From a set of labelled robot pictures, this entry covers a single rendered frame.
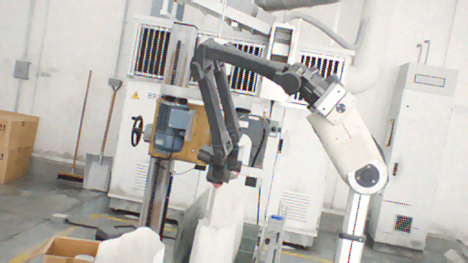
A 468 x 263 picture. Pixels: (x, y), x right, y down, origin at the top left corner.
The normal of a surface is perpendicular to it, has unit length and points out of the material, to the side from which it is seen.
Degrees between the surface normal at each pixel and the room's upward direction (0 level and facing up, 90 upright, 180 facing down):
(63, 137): 90
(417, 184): 90
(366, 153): 115
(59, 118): 90
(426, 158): 90
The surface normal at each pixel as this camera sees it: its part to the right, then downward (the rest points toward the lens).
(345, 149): 0.20, 0.51
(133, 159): -0.09, 0.04
